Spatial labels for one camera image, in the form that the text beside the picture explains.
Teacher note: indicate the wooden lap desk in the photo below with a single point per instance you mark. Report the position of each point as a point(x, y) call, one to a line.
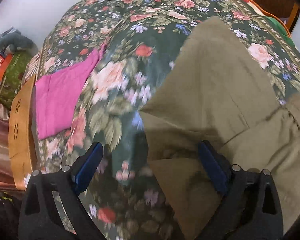
point(20, 130)

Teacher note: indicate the grey plush toy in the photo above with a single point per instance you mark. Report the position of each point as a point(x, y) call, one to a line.
point(13, 41)

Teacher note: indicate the dark floral blanket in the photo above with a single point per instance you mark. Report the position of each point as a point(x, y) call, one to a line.
point(130, 55)

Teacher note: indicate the colourful bed sheet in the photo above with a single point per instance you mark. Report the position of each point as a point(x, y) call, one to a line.
point(270, 17)

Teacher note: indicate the green fabric storage box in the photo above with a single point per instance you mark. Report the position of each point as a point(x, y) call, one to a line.
point(13, 77)

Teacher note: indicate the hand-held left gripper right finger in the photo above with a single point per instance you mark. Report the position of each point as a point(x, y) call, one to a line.
point(213, 168)

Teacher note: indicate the striped cloth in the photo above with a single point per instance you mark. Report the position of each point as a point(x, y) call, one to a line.
point(33, 66)

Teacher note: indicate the pink striped curtain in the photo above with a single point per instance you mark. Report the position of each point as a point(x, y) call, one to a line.
point(0, 140)

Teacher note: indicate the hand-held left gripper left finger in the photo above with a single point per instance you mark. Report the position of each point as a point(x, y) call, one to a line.
point(88, 168)

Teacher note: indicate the olive green pants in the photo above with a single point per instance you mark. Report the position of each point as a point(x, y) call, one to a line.
point(215, 87)

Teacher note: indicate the orange box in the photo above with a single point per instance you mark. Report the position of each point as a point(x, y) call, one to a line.
point(2, 63)

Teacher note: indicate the magenta cloth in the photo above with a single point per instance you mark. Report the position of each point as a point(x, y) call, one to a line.
point(60, 97)

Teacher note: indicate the wooden bed frame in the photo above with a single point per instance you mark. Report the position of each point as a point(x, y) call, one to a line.
point(295, 17)

